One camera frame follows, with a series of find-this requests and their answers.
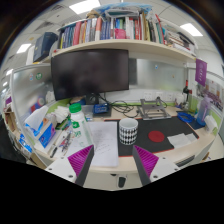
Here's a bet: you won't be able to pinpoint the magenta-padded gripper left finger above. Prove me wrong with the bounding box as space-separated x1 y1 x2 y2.
44 144 95 187

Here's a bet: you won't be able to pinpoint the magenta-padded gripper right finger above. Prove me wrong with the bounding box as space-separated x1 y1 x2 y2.
132 144 181 187

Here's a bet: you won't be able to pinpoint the white green-capped drink bottle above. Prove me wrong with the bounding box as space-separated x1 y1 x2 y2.
68 102 95 150

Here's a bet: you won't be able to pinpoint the purple translucent water bottle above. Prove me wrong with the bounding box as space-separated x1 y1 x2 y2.
196 96 212 127

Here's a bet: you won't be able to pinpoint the flat round red coaster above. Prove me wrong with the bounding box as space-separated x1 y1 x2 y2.
147 130 166 144

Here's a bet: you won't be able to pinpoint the white folded napkin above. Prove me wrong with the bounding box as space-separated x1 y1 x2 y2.
166 132 198 150

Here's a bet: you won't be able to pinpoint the blue orange tissue box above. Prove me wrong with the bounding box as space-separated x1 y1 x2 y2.
23 105 57 150

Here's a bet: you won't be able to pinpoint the black red-edged desk mat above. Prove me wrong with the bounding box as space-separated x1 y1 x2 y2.
104 115 200 158

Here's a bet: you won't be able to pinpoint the black white diamond-pattern mug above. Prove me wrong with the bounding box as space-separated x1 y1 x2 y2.
118 117 139 146

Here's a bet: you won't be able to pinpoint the white written paper sheet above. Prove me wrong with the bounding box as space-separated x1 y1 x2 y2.
85 120 120 168

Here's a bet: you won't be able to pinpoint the grey metal laptop stand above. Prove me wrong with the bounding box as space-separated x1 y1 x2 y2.
135 96 172 121

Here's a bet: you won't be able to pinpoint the white tissue packet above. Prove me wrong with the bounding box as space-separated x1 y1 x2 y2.
203 114 219 133

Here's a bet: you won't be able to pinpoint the small blue box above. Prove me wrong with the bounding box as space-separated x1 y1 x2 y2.
92 102 111 116

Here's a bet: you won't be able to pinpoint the dark wine bottle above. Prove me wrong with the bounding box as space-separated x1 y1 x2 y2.
182 79 191 102

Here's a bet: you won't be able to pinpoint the black computer monitor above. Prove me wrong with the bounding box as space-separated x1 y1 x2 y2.
50 48 130 106

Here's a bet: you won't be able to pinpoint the purple hanging pennant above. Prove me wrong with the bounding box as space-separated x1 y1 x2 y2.
194 58 208 88

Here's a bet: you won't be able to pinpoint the dark blue box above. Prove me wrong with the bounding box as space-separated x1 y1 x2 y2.
32 31 60 64

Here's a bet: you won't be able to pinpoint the ceiling lights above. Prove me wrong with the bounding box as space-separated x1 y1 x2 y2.
15 0 204 55

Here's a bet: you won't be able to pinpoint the black tangled cables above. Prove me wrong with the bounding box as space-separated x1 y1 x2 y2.
109 99 140 120

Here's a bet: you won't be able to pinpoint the colourful wall poster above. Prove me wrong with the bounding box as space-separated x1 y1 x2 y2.
199 77 224 112

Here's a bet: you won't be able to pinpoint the wall shelf with books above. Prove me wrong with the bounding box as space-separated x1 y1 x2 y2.
51 2 198 64

